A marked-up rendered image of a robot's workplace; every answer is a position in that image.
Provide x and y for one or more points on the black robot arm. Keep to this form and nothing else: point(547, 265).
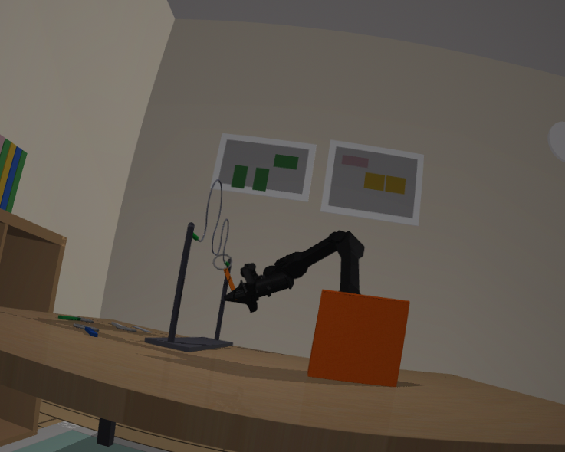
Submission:
point(295, 265)

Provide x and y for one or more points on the blue handle with grey loop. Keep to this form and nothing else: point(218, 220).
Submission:
point(90, 330)

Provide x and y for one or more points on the orange long bar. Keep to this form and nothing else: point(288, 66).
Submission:
point(228, 276)

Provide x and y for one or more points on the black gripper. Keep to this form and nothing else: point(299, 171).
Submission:
point(249, 292)

